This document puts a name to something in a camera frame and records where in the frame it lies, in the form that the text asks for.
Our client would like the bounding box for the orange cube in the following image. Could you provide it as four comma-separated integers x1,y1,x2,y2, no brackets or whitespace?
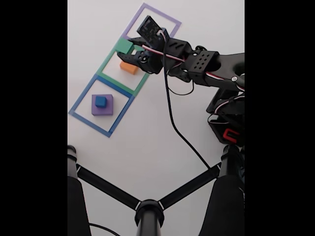
120,61,140,75

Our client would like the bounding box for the green cube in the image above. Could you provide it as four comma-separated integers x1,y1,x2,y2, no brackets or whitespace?
115,38,135,55

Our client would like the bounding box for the small blue cube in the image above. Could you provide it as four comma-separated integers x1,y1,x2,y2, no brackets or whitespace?
94,95,108,108

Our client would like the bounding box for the large purple cube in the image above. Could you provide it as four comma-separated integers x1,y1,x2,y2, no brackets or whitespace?
91,94,114,116

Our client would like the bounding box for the purple tape square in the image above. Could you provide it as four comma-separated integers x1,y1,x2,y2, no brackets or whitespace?
122,2,182,42

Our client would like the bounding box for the green tape square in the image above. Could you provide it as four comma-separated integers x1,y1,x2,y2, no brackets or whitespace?
95,36,151,96

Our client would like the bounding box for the blue tape square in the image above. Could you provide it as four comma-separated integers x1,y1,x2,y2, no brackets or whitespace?
68,73,135,138

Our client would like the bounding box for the red table clamp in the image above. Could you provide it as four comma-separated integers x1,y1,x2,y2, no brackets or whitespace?
222,128,241,143

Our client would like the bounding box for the black tripod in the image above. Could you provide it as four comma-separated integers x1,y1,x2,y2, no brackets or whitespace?
67,145,245,236

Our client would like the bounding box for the black gripper camera board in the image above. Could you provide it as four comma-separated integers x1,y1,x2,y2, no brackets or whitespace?
136,15,171,50

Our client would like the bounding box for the red white servo wire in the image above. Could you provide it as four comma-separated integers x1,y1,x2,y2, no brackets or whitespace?
142,28,245,96

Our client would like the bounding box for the black camera cable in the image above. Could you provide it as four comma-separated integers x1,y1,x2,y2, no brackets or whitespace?
162,49,212,170

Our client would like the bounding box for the thin black cable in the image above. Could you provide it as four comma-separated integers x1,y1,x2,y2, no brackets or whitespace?
88,223,121,236

